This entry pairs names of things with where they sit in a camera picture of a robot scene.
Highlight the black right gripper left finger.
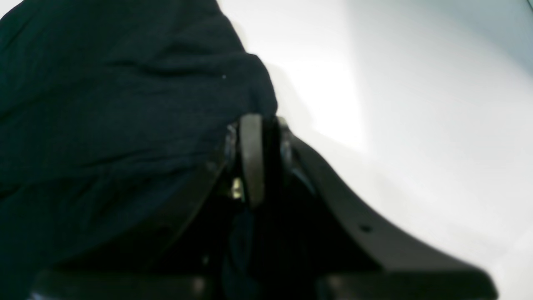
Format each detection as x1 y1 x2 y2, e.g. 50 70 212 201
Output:
29 114 265 300

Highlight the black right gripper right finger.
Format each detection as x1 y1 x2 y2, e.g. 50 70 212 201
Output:
266 117 498 300

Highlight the black T-shirt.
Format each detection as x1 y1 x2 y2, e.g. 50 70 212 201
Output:
0 0 278 300

